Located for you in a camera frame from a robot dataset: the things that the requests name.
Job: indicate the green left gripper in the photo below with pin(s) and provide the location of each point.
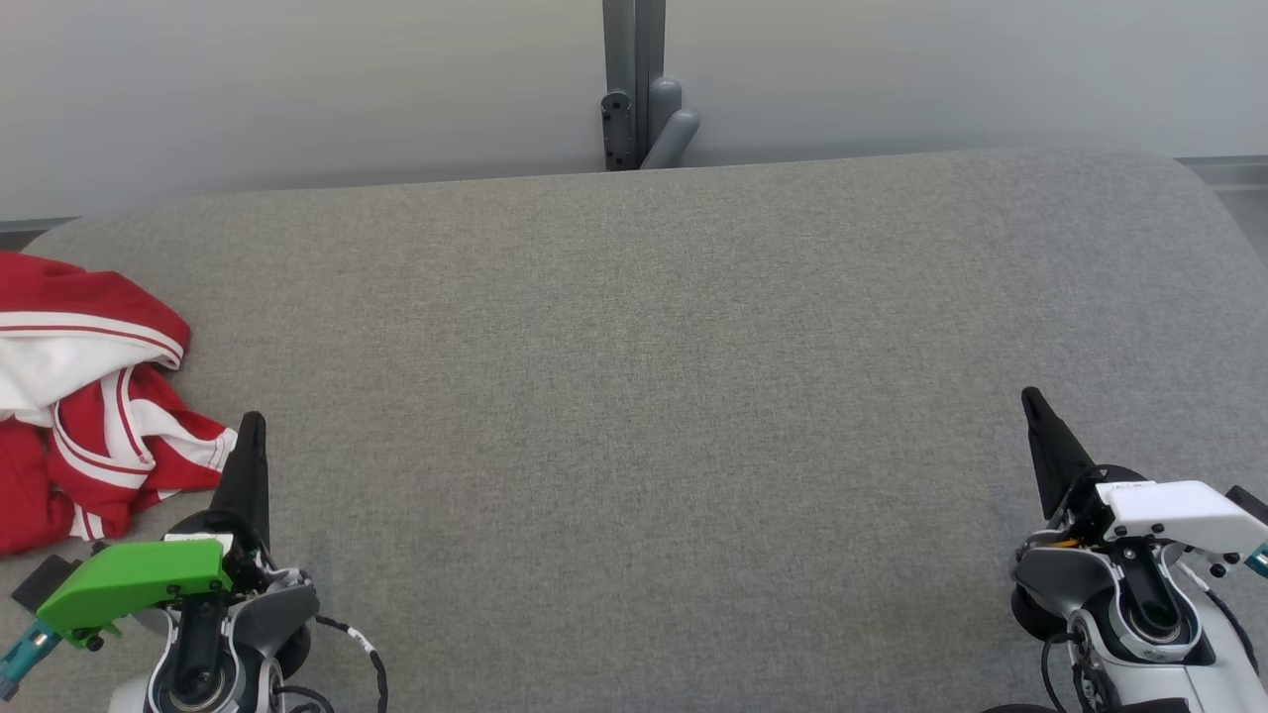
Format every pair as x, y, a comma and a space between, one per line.
139, 584

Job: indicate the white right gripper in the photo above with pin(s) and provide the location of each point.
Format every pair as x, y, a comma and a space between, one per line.
1179, 510

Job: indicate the red basketball jersey white sleeves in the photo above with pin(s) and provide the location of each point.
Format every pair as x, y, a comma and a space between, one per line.
89, 287

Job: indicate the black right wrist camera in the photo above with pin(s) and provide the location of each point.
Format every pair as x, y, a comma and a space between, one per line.
1250, 503

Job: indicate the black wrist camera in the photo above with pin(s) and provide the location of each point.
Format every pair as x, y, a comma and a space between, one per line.
45, 582
1250, 503

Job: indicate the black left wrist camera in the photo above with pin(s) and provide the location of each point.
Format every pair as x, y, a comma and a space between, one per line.
45, 582

